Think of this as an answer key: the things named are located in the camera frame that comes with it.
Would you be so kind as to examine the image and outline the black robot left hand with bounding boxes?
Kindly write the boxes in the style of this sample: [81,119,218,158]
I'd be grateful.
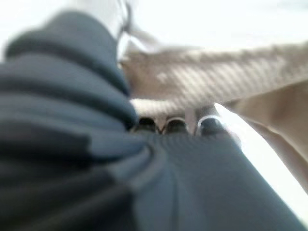
[0,9,308,231]

